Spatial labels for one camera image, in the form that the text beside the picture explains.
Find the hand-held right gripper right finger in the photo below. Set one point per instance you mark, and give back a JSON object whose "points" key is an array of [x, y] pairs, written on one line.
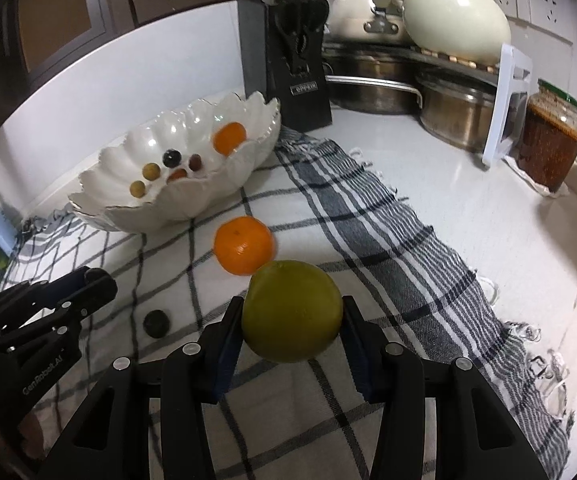
{"points": [[357, 360]]}

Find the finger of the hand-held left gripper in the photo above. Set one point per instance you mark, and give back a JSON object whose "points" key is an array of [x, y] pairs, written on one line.
{"points": [[93, 285], [58, 332]]}

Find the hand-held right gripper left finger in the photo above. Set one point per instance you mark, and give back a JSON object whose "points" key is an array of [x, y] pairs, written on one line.
{"points": [[223, 355]]}

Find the small dark fruit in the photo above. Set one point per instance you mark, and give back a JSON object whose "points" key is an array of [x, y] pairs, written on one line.
{"points": [[171, 158], [156, 323]]}

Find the white scalloped bowl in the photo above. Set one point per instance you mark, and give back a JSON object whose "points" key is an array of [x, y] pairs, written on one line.
{"points": [[118, 210]]}

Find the green citrus fruit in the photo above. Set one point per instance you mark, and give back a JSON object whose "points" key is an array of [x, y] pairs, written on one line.
{"points": [[293, 310]]}

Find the small yellow-green fruit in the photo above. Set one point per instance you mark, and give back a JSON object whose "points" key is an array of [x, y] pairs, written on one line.
{"points": [[137, 189], [150, 171]]}

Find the orange mandarin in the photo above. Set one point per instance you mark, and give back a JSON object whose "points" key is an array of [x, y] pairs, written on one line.
{"points": [[229, 138], [243, 245]]}

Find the small red fruit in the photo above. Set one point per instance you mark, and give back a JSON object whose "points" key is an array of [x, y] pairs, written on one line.
{"points": [[177, 175]]}

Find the small brown fruit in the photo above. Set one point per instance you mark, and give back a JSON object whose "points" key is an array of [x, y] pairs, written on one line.
{"points": [[195, 162]]}

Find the grey checked cloth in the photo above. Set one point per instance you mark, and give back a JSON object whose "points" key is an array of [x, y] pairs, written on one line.
{"points": [[368, 260]]}

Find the white napkin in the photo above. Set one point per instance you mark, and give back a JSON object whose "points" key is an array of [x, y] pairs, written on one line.
{"points": [[526, 172]]}

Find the small steel pot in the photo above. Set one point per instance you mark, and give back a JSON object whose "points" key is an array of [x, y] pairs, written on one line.
{"points": [[453, 112]]}

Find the large steel pot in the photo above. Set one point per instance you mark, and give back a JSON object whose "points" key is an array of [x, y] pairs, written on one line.
{"points": [[368, 87]]}

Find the black knife block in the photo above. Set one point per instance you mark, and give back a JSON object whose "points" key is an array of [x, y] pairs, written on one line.
{"points": [[253, 50]]}

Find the glass jar of chili sauce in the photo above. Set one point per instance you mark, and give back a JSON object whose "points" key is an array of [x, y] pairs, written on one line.
{"points": [[548, 135]]}

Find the wooden bead trivet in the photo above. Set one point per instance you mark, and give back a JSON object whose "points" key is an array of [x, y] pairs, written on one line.
{"points": [[448, 58]]}

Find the white enamel pot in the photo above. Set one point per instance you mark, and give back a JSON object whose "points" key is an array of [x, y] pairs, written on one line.
{"points": [[358, 10]]}

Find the white ceramic pot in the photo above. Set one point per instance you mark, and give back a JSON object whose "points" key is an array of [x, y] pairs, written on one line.
{"points": [[453, 15]]}

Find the white frame stand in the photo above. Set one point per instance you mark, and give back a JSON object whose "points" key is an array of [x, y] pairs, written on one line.
{"points": [[506, 85]]}

